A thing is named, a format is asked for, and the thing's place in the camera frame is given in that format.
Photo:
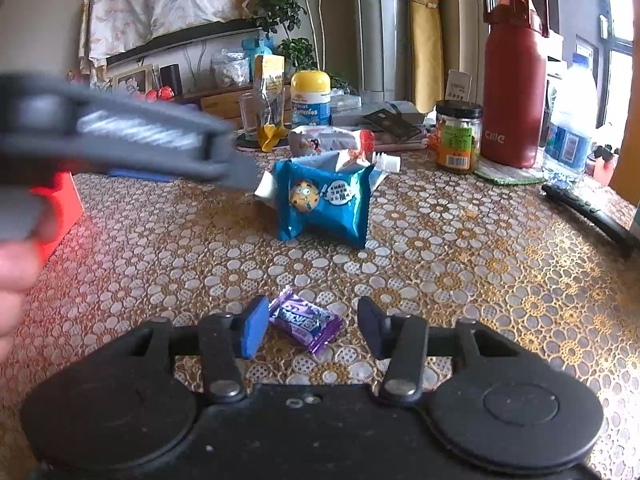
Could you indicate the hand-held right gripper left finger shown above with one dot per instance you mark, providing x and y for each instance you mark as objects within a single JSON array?
[{"x": 252, "y": 327}]

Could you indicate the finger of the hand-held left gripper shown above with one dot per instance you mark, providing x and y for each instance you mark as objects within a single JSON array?
[{"x": 242, "y": 172}]

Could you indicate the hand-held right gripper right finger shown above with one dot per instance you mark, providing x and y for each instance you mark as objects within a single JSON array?
[{"x": 372, "y": 329}]

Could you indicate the purple candy packet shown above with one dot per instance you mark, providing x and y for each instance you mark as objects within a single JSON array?
[{"x": 300, "y": 317}]

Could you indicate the red cardboard box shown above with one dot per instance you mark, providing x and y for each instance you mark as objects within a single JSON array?
[{"x": 65, "y": 210}]

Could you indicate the blue cartoon snack packet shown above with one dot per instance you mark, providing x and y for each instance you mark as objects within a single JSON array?
[{"x": 345, "y": 210}]

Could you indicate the person's left hand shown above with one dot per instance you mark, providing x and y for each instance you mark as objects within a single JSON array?
[{"x": 15, "y": 270}]

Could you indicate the red shiny ornaments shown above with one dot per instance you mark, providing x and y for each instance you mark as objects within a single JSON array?
[{"x": 161, "y": 94}]

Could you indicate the clear drinking glass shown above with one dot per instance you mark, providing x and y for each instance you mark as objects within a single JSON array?
[{"x": 248, "y": 112}]

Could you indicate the black speaker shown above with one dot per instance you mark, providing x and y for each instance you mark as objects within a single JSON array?
[{"x": 171, "y": 80}]

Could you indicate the wooden television cabinet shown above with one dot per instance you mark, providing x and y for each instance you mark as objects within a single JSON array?
[{"x": 220, "y": 102}]

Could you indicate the white cartoon snack packet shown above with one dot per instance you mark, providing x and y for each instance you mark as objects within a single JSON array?
[{"x": 325, "y": 140}]

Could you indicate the glass with yellow wrapper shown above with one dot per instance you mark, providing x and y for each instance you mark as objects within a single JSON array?
[{"x": 270, "y": 85}]

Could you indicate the gold floral tablecloth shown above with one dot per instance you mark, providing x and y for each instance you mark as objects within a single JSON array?
[{"x": 450, "y": 270}]

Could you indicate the yellow-lid white bottle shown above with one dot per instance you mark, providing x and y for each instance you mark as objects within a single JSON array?
[{"x": 311, "y": 102}]

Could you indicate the clear plastic bag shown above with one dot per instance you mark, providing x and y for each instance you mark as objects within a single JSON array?
[{"x": 230, "y": 67}]

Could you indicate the black television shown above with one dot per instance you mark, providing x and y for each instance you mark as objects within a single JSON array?
[{"x": 190, "y": 37}]

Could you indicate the clear plastic box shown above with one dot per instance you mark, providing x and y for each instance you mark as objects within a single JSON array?
[{"x": 345, "y": 100}]

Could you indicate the blue plush toy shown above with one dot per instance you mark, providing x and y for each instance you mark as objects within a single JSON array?
[{"x": 257, "y": 46}]

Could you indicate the printed cover cloth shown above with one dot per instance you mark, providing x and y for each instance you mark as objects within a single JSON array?
[{"x": 160, "y": 0}]

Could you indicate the black notebook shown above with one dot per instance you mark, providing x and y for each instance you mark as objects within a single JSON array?
[{"x": 392, "y": 125}]

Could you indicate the green potted plant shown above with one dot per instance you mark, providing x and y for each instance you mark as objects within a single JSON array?
[{"x": 285, "y": 10}]

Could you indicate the grey standing air conditioner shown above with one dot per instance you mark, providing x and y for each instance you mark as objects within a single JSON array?
[{"x": 382, "y": 25}]

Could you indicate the green woven coaster mat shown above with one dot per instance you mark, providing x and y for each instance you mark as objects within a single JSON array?
[{"x": 505, "y": 174}]

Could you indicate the black-lid glass jar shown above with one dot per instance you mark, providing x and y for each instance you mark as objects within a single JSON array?
[{"x": 457, "y": 140}]

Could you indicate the yellow curtain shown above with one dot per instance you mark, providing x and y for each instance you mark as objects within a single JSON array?
[{"x": 426, "y": 35}]

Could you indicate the white card label stand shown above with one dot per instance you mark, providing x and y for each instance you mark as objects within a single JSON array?
[{"x": 459, "y": 85}]

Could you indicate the black remote control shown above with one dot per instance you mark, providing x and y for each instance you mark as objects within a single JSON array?
[{"x": 590, "y": 212}]

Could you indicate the red thermos bottle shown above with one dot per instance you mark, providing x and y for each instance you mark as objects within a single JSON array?
[{"x": 512, "y": 90}]

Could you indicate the clear plastic water bottle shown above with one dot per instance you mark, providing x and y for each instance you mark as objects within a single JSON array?
[{"x": 570, "y": 125}]

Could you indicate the white photo frame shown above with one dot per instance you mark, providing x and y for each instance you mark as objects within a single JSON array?
[{"x": 131, "y": 80}]

